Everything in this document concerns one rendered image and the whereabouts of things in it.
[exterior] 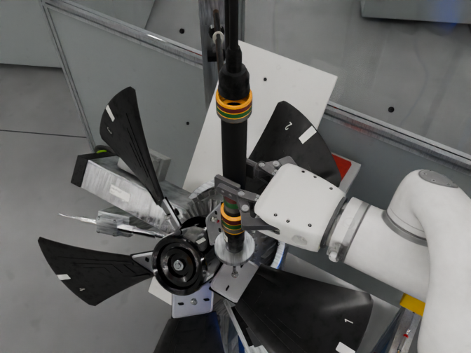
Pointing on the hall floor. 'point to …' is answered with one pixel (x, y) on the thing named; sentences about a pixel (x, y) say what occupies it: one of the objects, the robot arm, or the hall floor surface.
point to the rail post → (387, 334)
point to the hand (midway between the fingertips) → (235, 176)
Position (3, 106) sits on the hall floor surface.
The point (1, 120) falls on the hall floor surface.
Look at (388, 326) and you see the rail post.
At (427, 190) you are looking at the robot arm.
